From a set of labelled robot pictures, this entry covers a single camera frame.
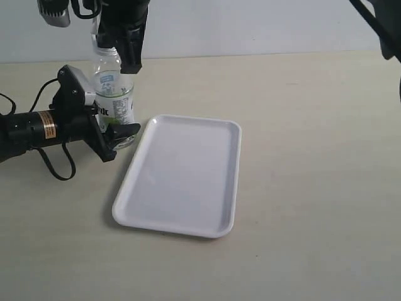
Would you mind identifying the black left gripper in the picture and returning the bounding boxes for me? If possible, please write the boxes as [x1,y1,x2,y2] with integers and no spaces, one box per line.
[49,65,141,162]

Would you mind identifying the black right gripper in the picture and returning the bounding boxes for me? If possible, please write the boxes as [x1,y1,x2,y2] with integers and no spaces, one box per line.
[96,1,150,74]

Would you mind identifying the clear Gatorade plastic bottle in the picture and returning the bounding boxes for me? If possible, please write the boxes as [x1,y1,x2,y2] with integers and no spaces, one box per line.
[92,46,136,151]

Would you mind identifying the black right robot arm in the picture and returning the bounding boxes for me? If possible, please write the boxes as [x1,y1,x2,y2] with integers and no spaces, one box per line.
[92,1,400,75]

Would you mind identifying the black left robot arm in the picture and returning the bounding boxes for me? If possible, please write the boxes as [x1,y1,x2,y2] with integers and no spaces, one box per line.
[1,65,140,162]

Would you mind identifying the white rectangular plastic tray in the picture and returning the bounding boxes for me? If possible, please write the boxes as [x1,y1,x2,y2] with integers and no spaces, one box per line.
[112,114,242,239]

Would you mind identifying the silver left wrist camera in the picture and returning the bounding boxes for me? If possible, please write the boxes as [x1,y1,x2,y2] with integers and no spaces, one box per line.
[67,65,96,106]

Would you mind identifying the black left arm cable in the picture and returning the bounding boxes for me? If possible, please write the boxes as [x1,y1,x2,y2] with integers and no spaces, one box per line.
[0,78,76,181]

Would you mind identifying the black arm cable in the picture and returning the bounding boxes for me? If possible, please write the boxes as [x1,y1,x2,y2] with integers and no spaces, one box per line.
[70,0,104,19]
[0,78,76,181]

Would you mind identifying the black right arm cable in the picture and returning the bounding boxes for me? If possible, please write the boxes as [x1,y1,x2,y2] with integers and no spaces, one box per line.
[70,0,104,19]

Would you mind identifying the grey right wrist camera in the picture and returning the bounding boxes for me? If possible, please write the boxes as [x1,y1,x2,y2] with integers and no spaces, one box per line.
[37,0,70,28]

